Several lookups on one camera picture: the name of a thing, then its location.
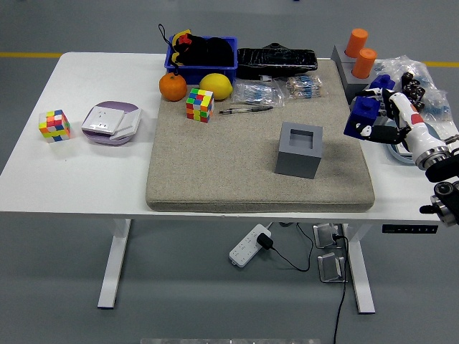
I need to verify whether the white wall socket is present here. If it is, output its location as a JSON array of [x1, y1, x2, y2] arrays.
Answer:
[[81, 104, 126, 135]]

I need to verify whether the grey seal holder block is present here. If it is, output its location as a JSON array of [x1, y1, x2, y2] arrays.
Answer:
[[339, 61, 377, 105], [330, 44, 356, 67], [275, 121, 323, 180]]

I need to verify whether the orange tangerine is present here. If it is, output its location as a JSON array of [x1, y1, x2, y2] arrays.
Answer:
[[158, 72, 188, 102]]

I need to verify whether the purple tray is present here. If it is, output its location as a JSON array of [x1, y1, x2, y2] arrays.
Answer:
[[81, 100, 141, 147]]

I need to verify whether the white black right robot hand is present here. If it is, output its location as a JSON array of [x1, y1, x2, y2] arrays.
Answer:
[[353, 87, 448, 158]]

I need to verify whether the metal bracket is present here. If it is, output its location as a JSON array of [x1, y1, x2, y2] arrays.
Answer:
[[316, 252, 348, 284], [313, 222, 347, 249]]

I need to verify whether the orange cylinder seal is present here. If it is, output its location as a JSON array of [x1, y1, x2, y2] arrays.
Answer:
[[351, 48, 378, 80], [344, 28, 369, 58]]

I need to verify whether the colourful puzzle cube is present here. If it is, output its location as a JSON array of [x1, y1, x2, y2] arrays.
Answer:
[[38, 109, 72, 144], [185, 87, 215, 124]]

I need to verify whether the black adapter cable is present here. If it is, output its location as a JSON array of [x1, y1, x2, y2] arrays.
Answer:
[[270, 221, 315, 272]]

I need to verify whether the bag of blue resistors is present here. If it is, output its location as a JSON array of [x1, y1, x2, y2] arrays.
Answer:
[[231, 80, 286, 108]]

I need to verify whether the white table leg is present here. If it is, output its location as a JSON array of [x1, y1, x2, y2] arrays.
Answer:
[[97, 218, 133, 310], [341, 224, 377, 315]]

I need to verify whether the black wrapped flat device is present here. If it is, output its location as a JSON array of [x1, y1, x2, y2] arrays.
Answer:
[[236, 42, 319, 80]]

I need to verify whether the black power cable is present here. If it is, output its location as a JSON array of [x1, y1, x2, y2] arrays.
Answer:
[[331, 233, 349, 344]]

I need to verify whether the grey-brown mat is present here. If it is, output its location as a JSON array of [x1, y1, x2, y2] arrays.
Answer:
[[145, 59, 376, 213]]

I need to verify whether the blue seal stamp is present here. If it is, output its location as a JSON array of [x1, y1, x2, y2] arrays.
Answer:
[[369, 74, 396, 91], [343, 95, 382, 140]]

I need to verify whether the black plug adapter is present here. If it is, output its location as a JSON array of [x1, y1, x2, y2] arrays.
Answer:
[[255, 232, 275, 251]]

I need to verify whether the blue plastic bin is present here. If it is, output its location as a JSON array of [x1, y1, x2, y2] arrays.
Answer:
[[164, 35, 239, 87]]

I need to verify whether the black capacitors cluster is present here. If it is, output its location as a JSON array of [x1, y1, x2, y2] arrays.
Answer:
[[400, 71, 427, 112]]

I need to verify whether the black table control panel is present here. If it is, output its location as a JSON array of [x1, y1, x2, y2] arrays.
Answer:
[[382, 224, 439, 234]]

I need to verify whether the black fabric pouch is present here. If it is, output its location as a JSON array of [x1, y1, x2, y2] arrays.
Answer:
[[175, 34, 236, 67]]

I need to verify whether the light-blue tray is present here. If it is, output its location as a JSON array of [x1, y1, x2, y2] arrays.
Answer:
[[385, 123, 444, 166]]

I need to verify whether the white power strip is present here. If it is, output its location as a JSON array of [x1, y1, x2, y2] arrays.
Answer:
[[229, 224, 273, 268]]

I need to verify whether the clear plastic bag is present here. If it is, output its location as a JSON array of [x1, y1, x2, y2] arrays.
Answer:
[[374, 54, 459, 144]]

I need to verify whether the bag of brown resistors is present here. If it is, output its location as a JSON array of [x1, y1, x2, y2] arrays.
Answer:
[[285, 75, 329, 100]]

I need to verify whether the yellow lemon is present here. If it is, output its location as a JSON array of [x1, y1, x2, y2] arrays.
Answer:
[[199, 72, 234, 101]]

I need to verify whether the black silver pen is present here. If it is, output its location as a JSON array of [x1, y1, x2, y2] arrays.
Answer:
[[218, 105, 274, 116]]

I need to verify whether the yellow red tool with strap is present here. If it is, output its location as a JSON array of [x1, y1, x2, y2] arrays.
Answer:
[[158, 24, 194, 76]]

